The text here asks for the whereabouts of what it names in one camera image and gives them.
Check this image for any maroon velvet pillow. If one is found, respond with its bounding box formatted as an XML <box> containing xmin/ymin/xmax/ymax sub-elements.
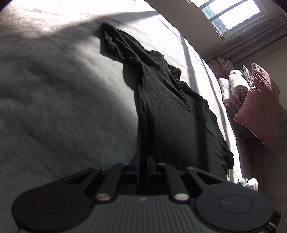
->
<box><xmin>234</xmin><ymin>63</ymin><xmax>280</xmax><ymax>150</ymax></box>

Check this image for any grey bed sheet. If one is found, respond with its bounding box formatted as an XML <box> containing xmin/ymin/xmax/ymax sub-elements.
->
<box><xmin>1</xmin><ymin>1</ymin><xmax>243</xmax><ymax>232</ymax></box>

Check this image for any folded white garment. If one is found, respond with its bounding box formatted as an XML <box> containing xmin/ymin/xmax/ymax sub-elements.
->
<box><xmin>237</xmin><ymin>178</ymin><xmax>258</xmax><ymax>192</ymax></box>

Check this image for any rolled pale quilt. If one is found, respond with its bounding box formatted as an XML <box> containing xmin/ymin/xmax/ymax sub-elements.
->
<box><xmin>217</xmin><ymin>69</ymin><xmax>250</xmax><ymax>108</ymax></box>

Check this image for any window with metal frame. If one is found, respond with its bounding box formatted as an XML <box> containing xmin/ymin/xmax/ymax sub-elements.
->
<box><xmin>188</xmin><ymin>0</ymin><xmax>269</xmax><ymax>39</ymax></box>

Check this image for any black knit garment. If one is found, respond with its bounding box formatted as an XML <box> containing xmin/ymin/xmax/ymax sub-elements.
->
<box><xmin>101</xmin><ymin>22</ymin><xmax>234</xmax><ymax>178</ymax></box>

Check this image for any grey quilted headboard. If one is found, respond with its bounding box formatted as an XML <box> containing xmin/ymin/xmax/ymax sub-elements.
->
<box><xmin>243</xmin><ymin>106</ymin><xmax>286</xmax><ymax>217</ymax></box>

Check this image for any grey patterned curtain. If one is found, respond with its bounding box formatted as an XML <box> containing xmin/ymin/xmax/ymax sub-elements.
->
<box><xmin>203</xmin><ymin>14</ymin><xmax>286</xmax><ymax>66</ymax></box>

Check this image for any pink small cushion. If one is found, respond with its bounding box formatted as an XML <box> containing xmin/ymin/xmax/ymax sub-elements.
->
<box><xmin>207</xmin><ymin>57</ymin><xmax>235</xmax><ymax>79</ymax></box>

